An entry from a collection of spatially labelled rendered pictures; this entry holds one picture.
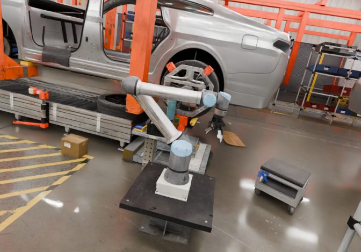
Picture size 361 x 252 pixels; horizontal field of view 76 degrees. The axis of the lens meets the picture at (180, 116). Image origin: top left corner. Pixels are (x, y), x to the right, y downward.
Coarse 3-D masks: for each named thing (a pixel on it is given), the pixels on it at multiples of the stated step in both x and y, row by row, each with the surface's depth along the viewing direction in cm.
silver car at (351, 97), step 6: (360, 78) 360; (354, 84) 366; (360, 84) 339; (354, 90) 353; (360, 90) 334; (354, 96) 347; (360, 96) 329; (354, 102) 345; (360, 102) 327; (348, 108) 377; (354, 108) 347; (360, 108) 328; (360, 114) 329
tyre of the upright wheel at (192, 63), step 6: (186, 60) 250; (192, 60) 249; (192, 66) 249; (198, 66) 247; (204, 66) 246; (168, 72) 257; (162, 78) 262; (210, 78) 248; (216, 78) 256; (162, 84) 262; (216, 84) 248; (216, 90) 250; (210, 108) 256; (198, 114) 261; (204, 114) 261
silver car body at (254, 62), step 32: (32, 0) 390; (96, 0) 289; (128, 0) 427; (160, 0) 272; (192, 0) 269; (32, 32) 330; (64, 32) 367; (96, 32) 296; (192, 32) 267; (224, 32) 259; (256, 32) 252; (96, 64) 305; (128, 64) 299; (160, 64) 285; (224, 64) 268; (256, 64) 260; (256, 96) 269
